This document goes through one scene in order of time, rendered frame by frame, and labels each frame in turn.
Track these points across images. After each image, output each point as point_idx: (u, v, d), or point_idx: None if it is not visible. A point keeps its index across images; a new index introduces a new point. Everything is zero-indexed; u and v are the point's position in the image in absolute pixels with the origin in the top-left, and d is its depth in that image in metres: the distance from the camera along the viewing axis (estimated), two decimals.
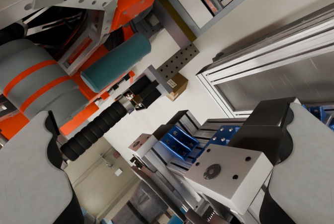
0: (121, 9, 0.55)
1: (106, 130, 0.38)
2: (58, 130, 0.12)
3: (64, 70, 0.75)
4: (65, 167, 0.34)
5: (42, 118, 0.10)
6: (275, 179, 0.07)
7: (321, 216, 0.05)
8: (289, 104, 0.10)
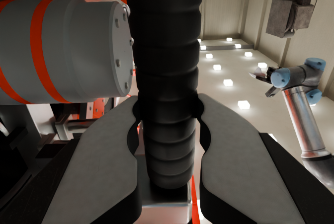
0: None
1: (194, 86, 0.11)
2: (142, 115, 0.12)
3: None
4: (192, 205, 0.14)
5: (131, 102, 0.11)
6: (205, 170, 0.07)
7: (247, 189, 0.06)
8: (197, 95, 0.12)
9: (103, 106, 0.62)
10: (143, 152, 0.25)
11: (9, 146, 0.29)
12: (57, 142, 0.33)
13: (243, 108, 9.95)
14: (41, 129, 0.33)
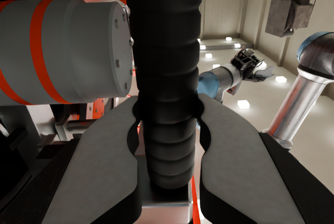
0: None
1: (194, 86, 0.11)
2: (142, 115, 0.12)
3: None
4: (192, 205, 0.14)
5: (131, 102, 0.11)
6: (205, 170, 0.07)
7: (247, 189, 0.06)
8: (197, 95, 0.12)
9: (103, 106, 0.62)
10: (143, 152, 0.25)
11: (9, 147, 0.29)
12: (57, 143, 0.33)
13: (242, 108, 9.96)
14: (41, 130, 0.33)
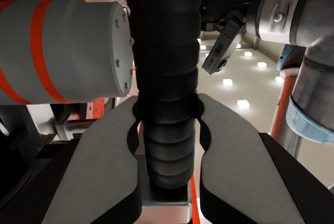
0: None
1: (194, 86, 0.11)
2: (142, 115, 0.12)
3: None
4: (192, 205, 0.14)
5: (131, 102, 0.11)
6: (205, 170, 0.07)
7: (247, 189, 0.06)
8: (197, 95, 0.12)
9: (103, 106, 0.62)
10: (143, 152, 0.25)
11: (9, 147, 0.29)
12: (57, 142, 0.33)
13: (242, 108, 9.99)
14: (41, 129, 0.33)
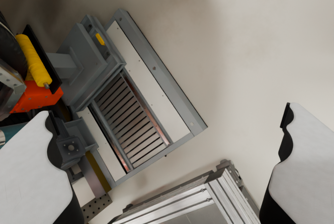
0: (27, 95, 0.81)
1: None
2: (58, 130, 0.12)
3: None
4: None
5: (42, 118, 0.10)
6: (275, 179, 0.07)
7: (321, 216, 0.05)
8: (289, 104, 0.10)
9: None
10: None
11: None
12: None
13: None
14: None
